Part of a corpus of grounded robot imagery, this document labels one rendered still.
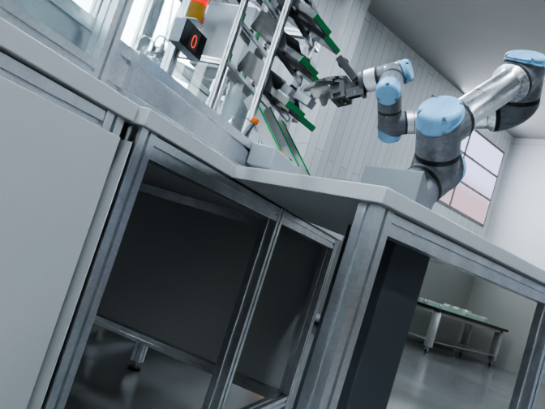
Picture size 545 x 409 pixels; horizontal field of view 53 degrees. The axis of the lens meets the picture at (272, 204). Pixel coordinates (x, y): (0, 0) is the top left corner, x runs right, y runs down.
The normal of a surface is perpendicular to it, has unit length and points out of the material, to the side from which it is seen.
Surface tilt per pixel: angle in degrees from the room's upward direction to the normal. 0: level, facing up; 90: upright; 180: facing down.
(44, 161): 90
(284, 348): 90
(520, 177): 90
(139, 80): 90
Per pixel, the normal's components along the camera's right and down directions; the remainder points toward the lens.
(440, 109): -0.22, -0.75
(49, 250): 0.90, 0.25
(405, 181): -0.71, -0.29
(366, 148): 0.64, 0.14
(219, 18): -0.32, -0.18
